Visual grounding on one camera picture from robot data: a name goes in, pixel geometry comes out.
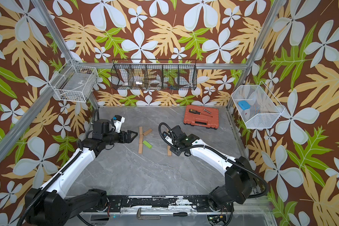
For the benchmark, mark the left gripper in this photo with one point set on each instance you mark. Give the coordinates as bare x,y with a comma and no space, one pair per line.
128,139

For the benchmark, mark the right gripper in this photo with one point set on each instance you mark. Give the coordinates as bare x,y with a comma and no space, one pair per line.
173,150

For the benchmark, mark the wooden block number 70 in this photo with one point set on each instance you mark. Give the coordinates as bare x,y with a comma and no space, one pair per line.
140,141

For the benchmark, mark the wooden block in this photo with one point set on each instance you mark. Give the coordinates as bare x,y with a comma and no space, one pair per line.
169,153

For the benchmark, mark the wooden block diagonal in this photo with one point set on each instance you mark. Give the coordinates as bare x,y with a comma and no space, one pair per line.
147,132

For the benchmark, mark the green block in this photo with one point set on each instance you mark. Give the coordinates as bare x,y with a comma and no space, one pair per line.
147,144

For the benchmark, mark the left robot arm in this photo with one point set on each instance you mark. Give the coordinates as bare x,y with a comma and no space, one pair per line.
48,205

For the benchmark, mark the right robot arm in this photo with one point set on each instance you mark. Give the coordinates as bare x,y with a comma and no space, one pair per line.
241,181

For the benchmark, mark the screwdriver in case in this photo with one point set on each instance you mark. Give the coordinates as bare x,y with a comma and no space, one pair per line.
195,112

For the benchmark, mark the red tool case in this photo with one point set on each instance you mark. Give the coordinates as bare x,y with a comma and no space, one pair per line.
202,121

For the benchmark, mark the blue object in basket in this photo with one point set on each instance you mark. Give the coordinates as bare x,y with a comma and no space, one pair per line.
244,105

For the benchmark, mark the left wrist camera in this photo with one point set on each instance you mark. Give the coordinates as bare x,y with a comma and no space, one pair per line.
118,122

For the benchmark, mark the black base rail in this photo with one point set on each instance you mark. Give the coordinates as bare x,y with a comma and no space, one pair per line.
198,203

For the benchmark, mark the black wire basket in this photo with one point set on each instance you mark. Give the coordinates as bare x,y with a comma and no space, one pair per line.
156,74

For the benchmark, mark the white wire basket left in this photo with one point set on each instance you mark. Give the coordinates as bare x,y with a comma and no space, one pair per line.
74,82

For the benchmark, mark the white wire basket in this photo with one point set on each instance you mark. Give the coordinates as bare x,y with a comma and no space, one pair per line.
265,109
74,82

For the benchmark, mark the white wire basket right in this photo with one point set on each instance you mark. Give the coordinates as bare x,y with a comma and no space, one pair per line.
265,109

